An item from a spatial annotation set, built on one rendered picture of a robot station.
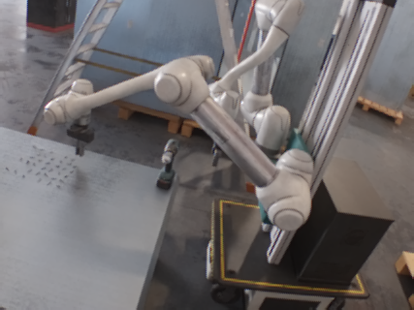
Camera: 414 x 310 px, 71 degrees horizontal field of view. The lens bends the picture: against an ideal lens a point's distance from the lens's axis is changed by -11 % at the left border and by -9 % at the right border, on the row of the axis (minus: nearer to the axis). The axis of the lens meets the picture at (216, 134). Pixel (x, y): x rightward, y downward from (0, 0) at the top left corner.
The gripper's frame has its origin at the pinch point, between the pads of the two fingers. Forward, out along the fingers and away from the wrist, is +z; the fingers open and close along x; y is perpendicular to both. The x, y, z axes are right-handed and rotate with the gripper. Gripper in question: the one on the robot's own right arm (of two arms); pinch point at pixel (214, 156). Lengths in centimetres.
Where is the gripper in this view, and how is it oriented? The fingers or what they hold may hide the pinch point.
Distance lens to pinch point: 177.6
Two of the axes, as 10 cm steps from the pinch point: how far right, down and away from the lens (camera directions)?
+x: -0.1, -4.6, 8.9
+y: 9.7, 2.1, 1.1
